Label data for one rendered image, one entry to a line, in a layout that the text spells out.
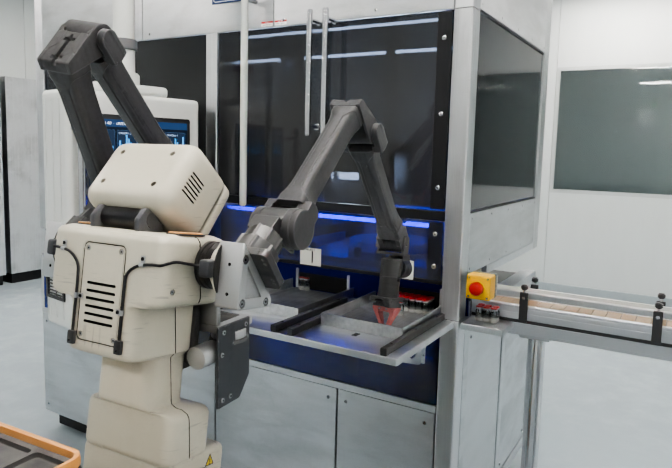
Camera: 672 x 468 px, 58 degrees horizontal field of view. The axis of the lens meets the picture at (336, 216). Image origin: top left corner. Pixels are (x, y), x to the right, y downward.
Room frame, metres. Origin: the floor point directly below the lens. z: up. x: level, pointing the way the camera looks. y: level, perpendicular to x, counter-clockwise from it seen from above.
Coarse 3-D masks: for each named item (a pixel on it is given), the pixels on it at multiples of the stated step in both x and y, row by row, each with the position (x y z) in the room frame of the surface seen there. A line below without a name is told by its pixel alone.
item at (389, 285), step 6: (384, 276) 1.62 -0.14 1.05; (384, 282) 1.62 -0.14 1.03; (390, 282) 1.61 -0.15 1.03; (396, 282) 1.62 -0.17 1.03; (378, 288) 1.63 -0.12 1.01; (384, 288) 1.61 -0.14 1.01; (390, 288) 1.61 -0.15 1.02; (396, 288) 1.62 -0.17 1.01; (378, 294) 1.63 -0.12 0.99; (384, 294) 1.61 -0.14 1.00; (390, 294) 1.61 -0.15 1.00; (396, 294) 1.61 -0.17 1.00; (372, 300) 1.60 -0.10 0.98; (384, 300) 1.58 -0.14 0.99; (390, 300) 1.57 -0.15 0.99; (396, 300) 1.60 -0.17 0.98; (402, 300) 1.65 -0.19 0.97
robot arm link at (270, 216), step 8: (264, 208) 1.14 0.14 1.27; (272, 208) 1.14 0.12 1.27; (280, 208) 1.13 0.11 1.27; (288, 208) 1.13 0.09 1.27; (256, 216) 1.11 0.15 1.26; (264, 216) 1.10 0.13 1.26; (272, 216) 1.10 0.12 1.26; (280, 216) 1.11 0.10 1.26; (248, 224) 1.10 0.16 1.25; (264, 224) 1.09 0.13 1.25; (272, 224) 1.08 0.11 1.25; (280, 224) 1.10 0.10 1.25
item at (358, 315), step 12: (360, 300) 1.91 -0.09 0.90; (324, 312) 1.72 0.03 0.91; (336, 312) 1.78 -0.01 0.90; (348, 312) 1.84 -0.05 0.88; (360, 312) 1.85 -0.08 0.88; (372, 312) 1.85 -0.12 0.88; (384, 312) 1.85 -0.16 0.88; (408, 312) 1.86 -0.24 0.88; (432, 312) 1.76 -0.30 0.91; (324, 324) 1.70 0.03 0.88; (336, 324) 1.68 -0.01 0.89; (348, 324) 1.66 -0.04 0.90; (360, 324) 1.64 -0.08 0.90; (372, 324) 1.62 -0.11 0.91; (384, 324) 1.61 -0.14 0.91; (396, 324) 1.72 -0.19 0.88; (408, 324) 1.61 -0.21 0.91; (384, 336) 1.61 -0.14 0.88; (396, 336) 1.59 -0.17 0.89
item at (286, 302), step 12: (288, 288) 2.15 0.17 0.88; (276, 300) 1.97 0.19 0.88; (288, 300) 1.97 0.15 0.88; (300, 300) 1.98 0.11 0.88; (312, 300) 1.98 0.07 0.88; (324, 300) 1.88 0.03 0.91; (264, 312) 1.82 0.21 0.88; (276, 312) 1.79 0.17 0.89; (288, 312) 1.77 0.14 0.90; (300, 312) 1.76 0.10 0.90
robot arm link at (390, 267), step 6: (384, 258) 1.64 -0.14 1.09; (390, 258) 1.63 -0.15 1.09; (396, 258) 1.66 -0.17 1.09; (384, 264) 1.63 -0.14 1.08; (390, 264) 1.62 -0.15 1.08; (396, 264) 1.62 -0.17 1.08; (402, 264) 1.67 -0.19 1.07; (384, 270) 1.62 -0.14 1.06; (390, 270) 1.62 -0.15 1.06; (396, 270) 1.62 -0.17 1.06; (390, 276) 1.61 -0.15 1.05; (396, 276) 1.62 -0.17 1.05
